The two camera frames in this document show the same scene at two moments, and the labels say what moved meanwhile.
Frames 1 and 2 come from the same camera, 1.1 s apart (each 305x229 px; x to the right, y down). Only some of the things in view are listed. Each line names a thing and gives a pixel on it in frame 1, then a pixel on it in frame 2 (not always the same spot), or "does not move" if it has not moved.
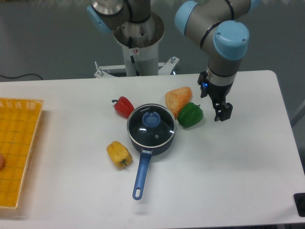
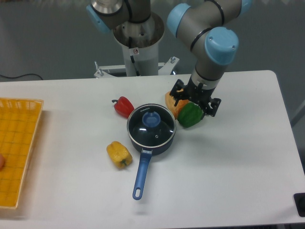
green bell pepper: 190,115 does not move
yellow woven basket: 19,121 does not move
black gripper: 218,94 to 198,94
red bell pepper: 123,106 does not move
